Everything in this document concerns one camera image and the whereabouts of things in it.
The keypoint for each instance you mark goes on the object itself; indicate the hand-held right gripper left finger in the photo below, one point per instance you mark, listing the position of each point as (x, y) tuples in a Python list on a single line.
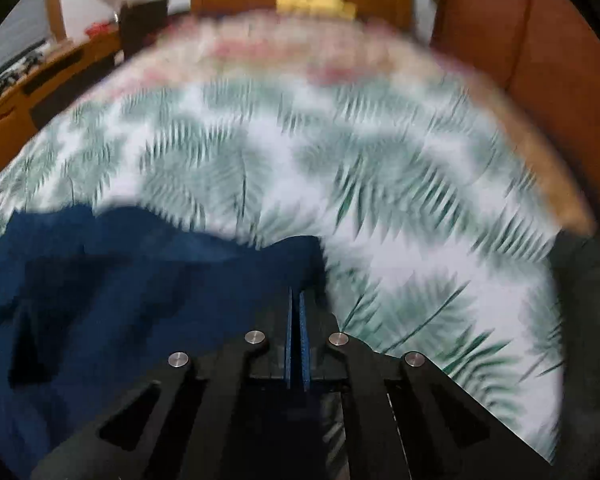
[(287, 345)]

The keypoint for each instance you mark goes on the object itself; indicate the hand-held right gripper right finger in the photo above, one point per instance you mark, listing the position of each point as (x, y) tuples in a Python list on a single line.
[(306, 345)]

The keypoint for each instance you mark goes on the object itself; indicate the navy blue shirt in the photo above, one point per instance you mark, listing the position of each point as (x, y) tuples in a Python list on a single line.
[(105, 285)]

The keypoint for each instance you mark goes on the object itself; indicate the leaf print duvet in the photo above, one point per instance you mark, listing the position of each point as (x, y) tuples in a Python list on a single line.
[(280, 160)]

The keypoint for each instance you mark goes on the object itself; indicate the dark cloth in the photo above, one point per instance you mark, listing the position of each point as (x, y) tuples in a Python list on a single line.
[(590, 335)]

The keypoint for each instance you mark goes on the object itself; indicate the floral blanket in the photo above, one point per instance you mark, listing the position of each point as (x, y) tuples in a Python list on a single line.
[(305, 45)]

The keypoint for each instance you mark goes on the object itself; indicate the dark brown chair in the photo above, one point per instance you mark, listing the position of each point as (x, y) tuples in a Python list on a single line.
[(142, 25)]

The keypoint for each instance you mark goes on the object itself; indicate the wooden desk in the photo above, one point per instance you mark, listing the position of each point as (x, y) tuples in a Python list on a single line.
[(10, 115)]

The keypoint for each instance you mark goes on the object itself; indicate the wooden louvered wardrobe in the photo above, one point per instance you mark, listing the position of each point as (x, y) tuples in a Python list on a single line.
[(530, 35)]

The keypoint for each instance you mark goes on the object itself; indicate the black devices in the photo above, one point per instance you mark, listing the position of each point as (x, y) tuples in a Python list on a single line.
[(17, 72)]

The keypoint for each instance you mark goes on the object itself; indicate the grey window blind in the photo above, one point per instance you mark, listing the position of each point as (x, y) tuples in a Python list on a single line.
[(10, 50)]

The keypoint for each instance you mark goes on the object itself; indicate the wooden window frame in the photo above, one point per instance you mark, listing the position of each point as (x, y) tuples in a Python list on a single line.
[(56, 5)]

